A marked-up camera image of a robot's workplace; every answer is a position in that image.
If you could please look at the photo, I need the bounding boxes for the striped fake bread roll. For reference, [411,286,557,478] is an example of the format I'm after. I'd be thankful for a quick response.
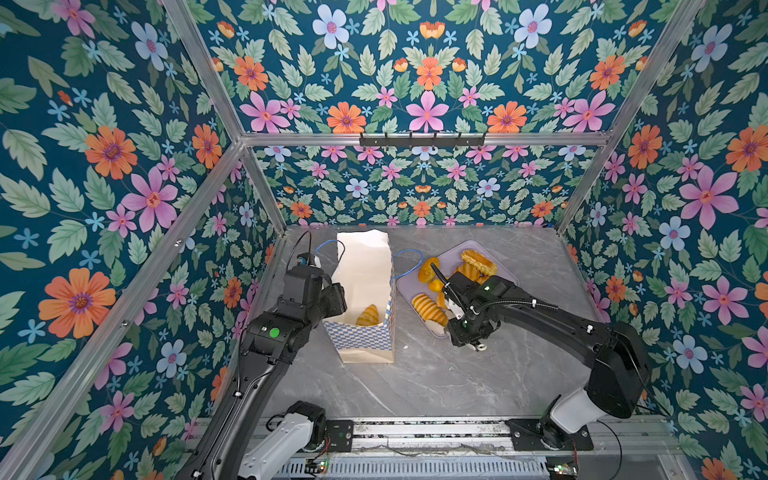
[456,262,482,282]

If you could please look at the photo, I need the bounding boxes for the croissant shaped fake bread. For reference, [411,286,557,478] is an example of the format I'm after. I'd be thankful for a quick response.
[355,304,381,327]

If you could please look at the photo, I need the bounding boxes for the metal tongs with white tips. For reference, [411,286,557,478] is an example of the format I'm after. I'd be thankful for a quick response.
[434,267,488,352]

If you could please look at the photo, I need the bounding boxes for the blue checkered paper bag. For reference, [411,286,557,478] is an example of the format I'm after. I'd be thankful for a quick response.
[323,229,424,364]

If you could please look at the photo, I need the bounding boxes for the lilac plastic tray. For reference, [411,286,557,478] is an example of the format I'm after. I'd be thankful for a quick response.
[396,240,519,338]

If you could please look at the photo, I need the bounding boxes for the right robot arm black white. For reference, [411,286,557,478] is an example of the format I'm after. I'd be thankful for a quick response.
[443,273,651,450]

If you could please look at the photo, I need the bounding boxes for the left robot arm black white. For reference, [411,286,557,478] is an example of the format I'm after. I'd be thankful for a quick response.
[177,265,347,479]

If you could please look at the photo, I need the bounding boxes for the flat crusty bread slice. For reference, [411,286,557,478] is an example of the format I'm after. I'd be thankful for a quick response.
[461,249,498,277]

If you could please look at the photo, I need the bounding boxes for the yellow small bread roll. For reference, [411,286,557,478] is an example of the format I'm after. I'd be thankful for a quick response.
[428,279,444,292]

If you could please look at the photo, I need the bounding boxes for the long striped bread loaf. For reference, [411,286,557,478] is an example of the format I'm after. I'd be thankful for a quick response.
[411,293,448,327]

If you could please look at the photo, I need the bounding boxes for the round golden bread roll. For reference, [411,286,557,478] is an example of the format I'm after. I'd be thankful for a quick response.
[417,257,440,284]

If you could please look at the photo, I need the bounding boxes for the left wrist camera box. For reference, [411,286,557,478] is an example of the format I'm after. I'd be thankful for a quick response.
[296,252,322,268]

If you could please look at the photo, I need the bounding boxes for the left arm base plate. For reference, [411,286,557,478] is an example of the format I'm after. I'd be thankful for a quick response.
[326,419,355,453]

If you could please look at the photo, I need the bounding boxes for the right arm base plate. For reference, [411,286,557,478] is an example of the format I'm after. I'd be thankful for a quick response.
[504,417,594,452]

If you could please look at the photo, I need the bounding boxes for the white perforated cable duct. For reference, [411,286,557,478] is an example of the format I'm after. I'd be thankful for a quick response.
[274,457,550,479]

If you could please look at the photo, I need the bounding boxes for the black hook rail on wall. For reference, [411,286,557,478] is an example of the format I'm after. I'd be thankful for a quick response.
[358,132,486,149]

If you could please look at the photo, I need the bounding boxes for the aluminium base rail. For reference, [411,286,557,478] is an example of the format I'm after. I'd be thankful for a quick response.
[203,416,685,463]

